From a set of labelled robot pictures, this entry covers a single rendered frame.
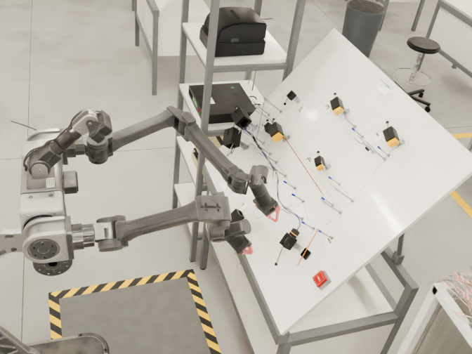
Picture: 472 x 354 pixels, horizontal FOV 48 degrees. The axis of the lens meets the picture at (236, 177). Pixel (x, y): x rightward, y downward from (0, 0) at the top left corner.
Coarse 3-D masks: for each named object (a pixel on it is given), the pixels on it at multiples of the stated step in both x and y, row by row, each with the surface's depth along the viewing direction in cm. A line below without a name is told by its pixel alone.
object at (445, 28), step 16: (448, 0) 589; (464, 0) 574; (448, 16) 585; (464, 16) 559; (432, 32) 613; (448, 32) 588; (464, 32) 564; (448, 48) 590; (464, 48) 567; (464, 64) 569
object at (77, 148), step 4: (76, 140) 201; (80, 140) 202; (72, 144) 200; (76, 144) 200; (80, 144) 201; (68, 148) 199; (72, 148) 199; (76, 148) 201; (80, 148) 201; (64, 152) 199; (68, 152) 200; (72, 152) 201; (76, 152) 202; (80, 152) 203; (84, 152) 203; (64, 156) 200; (68, 156) 201; (72, 156) 202; (64, 160) 201; (64, 164) 203
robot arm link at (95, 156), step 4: (84, 140) 204; (84, 144) 202; (84, 148) 204; (88, 148) 201; (88, 152) 203; (92, 152) 200; (96, 152) 201; (100, 152) 202; (104, 152) 203; (88, 156) 204; (92, 156) 203; (96, 156) 202; (100, 156) 203; (104, 156) 204; (92, 160) 203; (96, 160) 204; (100, 160) 205
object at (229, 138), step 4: (232, 128) 272; (224, 132) 275; (228, 132) 274; (232, 132) 270; (236, 132) 272; (224, 136) 274; (228, 136) 271; (232, 136) 270; (236, 136) 272; (240, 136) 274; (224, 140) 272; (228, 140) 270; (232, 140) 269; (236, 140) 271; (240, 140) 277; (224, 144) 272; (228, 144) 275; (236, 144) 271; (240, 144) 277; (244, 144) 279; (228, 148) 276; (244, 148) 281; (248, 148) 279
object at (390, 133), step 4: (388, 128) 209; (392, 128) 208; (384, 132) 210; (388, 132) 209; (392, 132) 207; (396, 132) 210; (384, 136) 209; (388, 136) 208; (392, 136) 206; (396, 136) 207; (388, 140) 208; (400, 140) 213; (404, 140) 212; (400, 144) 213
